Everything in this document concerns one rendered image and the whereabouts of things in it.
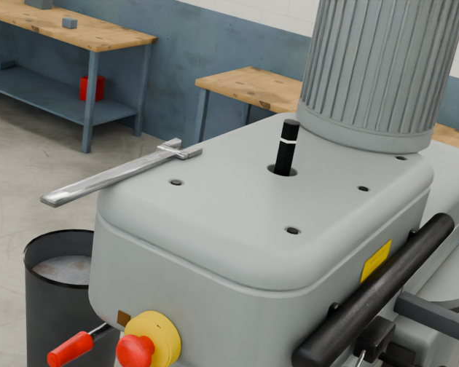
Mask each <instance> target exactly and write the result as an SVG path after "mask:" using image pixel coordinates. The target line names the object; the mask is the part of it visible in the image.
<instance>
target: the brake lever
mask: <svg viewBox="0 0 459 367"><path fill-rule="evenodd" d="M114 329H115V328H114V327H113V326H111V325H109V324H108V323H104V324H102V325H100V326H98V327H97V328H95V329H94V330H92V331H91V332H89V333H86V332H84V331H80V332H79V333H78V334H76V335H75V336H73V337H71V338H70V339H69V340H68V341H66V342H64V343H63V344H62V345H60V346H59V347H57V348H55V349H54V350H53V351H52V352H50V353H48V355H47V362H48V364H49V365H50V366H51V367H61V366H64V365H66V364H67V363H69V362H71V361H72V360H74V359H76V358H78V357H79V356H81V355H83V354H85V353H86V352H88V351H90V350H91V349H92V348H93V342H94V341H96V340H97V339H99V338H101V337H102V336H104V335H106V334H107V333H108V332H110V331H112V330H114Z"/></svg>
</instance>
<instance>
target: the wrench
mask: <svg viewBox="0 0 459 367"><path fill-rule="evenodd" d="M180 146H181V140H179V139H177V138H175V139H173V140H171V141H167V142H165V143H163V144H161V145H159V146H157V151H156V152H154V153H151V154H148V155H146V156H144V157H141V158H138V159H135V160H133V161H131V162H127V163H125V164H123V165H120V166H117V167H114V168H112V169H110V170H107V171H104V172H102V173H99V174H97V175H94V176H91V177H89V178H86V179H84V180H81V181H78V182H76V183H73V184H71V185H68V186H65V187H63V188H61V189H57V190H55V191H53V192H50V193H47V194H44V195H42V196H41V197H40V202H42V203H44V204H46V205H49V206H50V207H52V208H57V207H60V206H61V205H65V204H66V203H69V202H72V201H74V200H77V199H79V198H81V197H83V196H86V195H88V194H91V193H93V192H96V191H98V190H100V189H103V188H105V187H107V186H111V185H112V184H115V183H117V182H120V181H123V180H125V179H126V178H129V177H132V176H134V175H137V174H139V173H142V172H144V171H146V170H149V169H151V168H153V167H156V166H158V165H161V164H163V163H166V162H168V161H171V160H172V159H175V158H176V159H180V160H186V159H190V158H193V157H195V156H197V155H199V154H202V152H203V148H202V147H199V146H193V147H191V148H189V149H186V150H184V151H179V150H177V149H176V148H178V147H180Z"/></svg>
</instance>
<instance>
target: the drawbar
mask: <svg viewBox="0 0 459 367"><path fill-rule="evenodd" d="M299 126H300V122H298V121H296V120H293V119H285V120H284V122H283V128H282V133H281V138H282V139H285V140H287V141H297V136H298V132H299ZM295 147H296V144H295V143H285V142H283V141H280V143H279V147H278V154H277V158H276V162H275V169H274V174H276V175H281V176H287V177H289V175H290V172H291V165H292V161H293V157H294V151H295Z"/></svg>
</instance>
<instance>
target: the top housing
mask: <svg viewBox="0 0 459 367"><path fill-rule="evenodd" d="M285 119H293V120H296V121H298V120H297V118H296V113H281V114H276V115H274V116H271V117H268V118H266V119H263V120H260V121H258V122H255V123H252V124H249V125H246V126H244V127H241V128H238V129H236V130H233V131H231V132H228V133H225V134H223V135H219V136H217V137H215V138H212V139H209V140H206V141H203V142H201V143H198V144H195V145H194V146H199V147H202V148H203V152H202V154H199V155H197V156H195V157H193V158H190V159H186V160H180V159H176V158H175V159H172V160H171V161H168V162H166V163H163V164H161V165H158V166H156V167H153V168H151V169H149V170H146V171H144V172H142V173H139V174H137V175H134V176H132V177H129V178H126V179H125V180H123V181H120V182H117V183H115V184H112V185H111V186H107V187H105V188H103V189H100V191H99V193H98V199H97V209H96V214H95V229H94V237H93V252H92V260H91V268H90V282H89V290H88V294H89V300H90V304H91V306H92V308H93V309H94V311H95V313H96V314H97V315H98V316H99V317H100V318H101V319H102V320H103V321H105V322H106V323H108V324H109V325H111V326H113V327H114V328H116V329H118V330H120V331H121V332H123V333H124V332H125V327H123V326H122V325H120V324H118V323H117V316H118V310H120V311H122V312H124V313H126V314H128V315H130V319H131V320H132V319H133V318H135V317H136V316H138V315H140V314H141V313H142V312H145V311H155V312H159V313H160V314H162V315H164V316H166V318H167V319H169V321H171V322H172V324H173V325H174V326H175V328H176V330H177V332H178V334H179V337H180V340H181V352H180V355H179V357H178V359H177V360H176V362H178V363H180V364H182V365H184V366H186V367H293V366H292V364H291V355H292V352H293V351H294V350H295V349H296V348H297V347H298V346H299V345H300V344H301V343H303V341H304V340H306V338H307V337H308V336H309V335H311V333H312V332H314V331H315V330H316V329H317V328H318V327H319V326H320V325H321V324H322V323H323V322H324V321H325V320H326V317H327V314H328V311H329V307H330V305H331V304H332V303H333V302H336V303H338V304H340V305H342V303H344V302H345V301H346V300H347V299H348V298H349V297H350V296H351V295H352V294H353V293H354V292H355V291H356V290H357V289H358V288H359V287H360V286H361V285H363V284H364V283H365V282H366V281H367V280H368V279H369V278H370V277H371V276H372V275H373V274H374V273H375V272H376V271H377V270H378V269H379V268H380V267H381V266H382V265H383V264H384V263H385V262H386V261H387V260H388V259H389V258H390V257H391V256H392V255H393V254H394V253H395V252H396V251H397V250H398V249H399V248H400V247H401V246H402V245H403V244H405V243H406V242H407V238H408V235H409V231H410V230H411V229H416V230H419V228H420V223H421V221H422V217H423V214H424V210H425V206H426V203H427V200H428V196H429V193H430V190H431V184H432V183H433V180H434V168H433V166H432V164H431V163H430V161H429V160H428V159H427V158H425V157H424V156H423V155H422V154H419V153H417V152H416V153H412V154H382V153H376V152H370V151H363V150H359V149H354V148H351V147H347V146H343V145H340V144H338V143H334V142H331V141H328V140H326V139H324V138H321V137H319V136H317V135H315V134H313V133H311V132H310V131H308V130H306V129H305V128H304V127H303V126H302V125H301V124H300V126H299V132H298V136H297V143H296V147H295V151H294V157H293V161H292V165H291V172H290V175H289V177H287V176H281V175H276V174H274V169H275V161H276V157H277V153H278V147H279V143H280V139H281V132H282V128H283V122H284V120H285ZM191 147H193V146H190V147H188V148H185V149H182V150H180V151H184V150H186V149H189V148H191Z"/></svg>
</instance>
